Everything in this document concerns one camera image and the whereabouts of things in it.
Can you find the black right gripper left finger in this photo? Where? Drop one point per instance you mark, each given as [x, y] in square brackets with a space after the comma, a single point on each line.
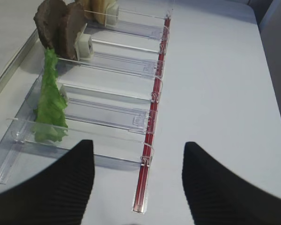
[58, 195]

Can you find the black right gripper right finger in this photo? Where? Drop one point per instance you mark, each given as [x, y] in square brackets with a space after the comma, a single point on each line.
[217, 196]

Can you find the green lettuce leaf in rack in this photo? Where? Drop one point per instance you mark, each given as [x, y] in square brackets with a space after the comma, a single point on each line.
[50, 112]

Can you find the left brown meat patty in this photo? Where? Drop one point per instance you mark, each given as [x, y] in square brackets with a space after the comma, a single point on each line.
[47, 18]

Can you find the brown meat patty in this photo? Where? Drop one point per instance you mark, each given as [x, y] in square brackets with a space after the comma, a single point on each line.
[47, 18]
[70, 25]

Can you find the right brown meat patty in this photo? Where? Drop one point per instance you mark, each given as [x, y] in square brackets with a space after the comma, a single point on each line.
[70, 25]

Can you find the right clear acrylic rack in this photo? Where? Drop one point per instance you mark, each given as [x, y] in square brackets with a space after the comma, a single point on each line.
[112, 96]

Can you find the metal baking tray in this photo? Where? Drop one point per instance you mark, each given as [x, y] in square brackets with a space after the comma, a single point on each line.
[17, 59]

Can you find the right bun half in rack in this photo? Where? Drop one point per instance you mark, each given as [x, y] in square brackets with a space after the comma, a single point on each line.
[98, 9]

